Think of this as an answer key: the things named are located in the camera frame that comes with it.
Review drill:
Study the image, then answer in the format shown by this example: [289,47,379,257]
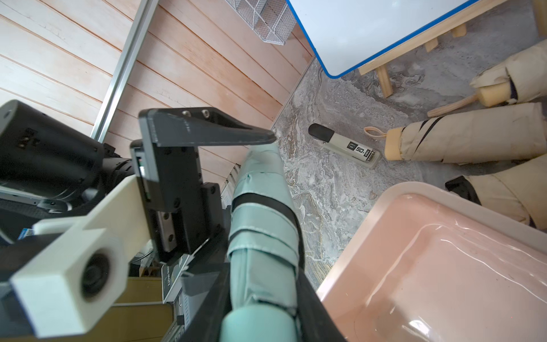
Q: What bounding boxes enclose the white wire shelf rack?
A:
[226,0,297,46]

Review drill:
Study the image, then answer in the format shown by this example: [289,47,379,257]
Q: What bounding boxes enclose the beige black-striped umbrella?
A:
[364,103,546,164]

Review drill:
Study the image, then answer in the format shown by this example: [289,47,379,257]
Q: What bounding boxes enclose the beige black stapler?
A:
[308,123,382,169]

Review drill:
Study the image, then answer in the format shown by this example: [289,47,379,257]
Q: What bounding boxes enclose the beige umbrella black lining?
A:
[445,155,546,231]

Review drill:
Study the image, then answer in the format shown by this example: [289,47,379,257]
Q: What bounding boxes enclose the mint green umbrella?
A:
[219,143,303,341]

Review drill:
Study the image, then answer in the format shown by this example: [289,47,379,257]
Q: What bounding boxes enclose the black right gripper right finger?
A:
[296,269,346,342]

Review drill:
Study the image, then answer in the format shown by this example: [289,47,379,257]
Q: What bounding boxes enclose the beige umbrella with wooden handle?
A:
[427,40,546,118]

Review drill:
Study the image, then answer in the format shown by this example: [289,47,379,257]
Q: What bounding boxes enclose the pink plastic storage box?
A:
[317,182,546,341]

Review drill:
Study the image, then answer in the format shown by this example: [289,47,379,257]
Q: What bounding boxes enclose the blue framed whiteboard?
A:
[288,0,473,78]

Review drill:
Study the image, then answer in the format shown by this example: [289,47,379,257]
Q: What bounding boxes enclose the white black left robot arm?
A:
[1,100,276,338]

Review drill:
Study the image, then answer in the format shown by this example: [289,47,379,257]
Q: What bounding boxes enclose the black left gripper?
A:
[130,106,277,300]

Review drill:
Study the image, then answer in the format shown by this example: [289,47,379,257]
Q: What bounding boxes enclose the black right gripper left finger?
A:
[177,263,232,341]

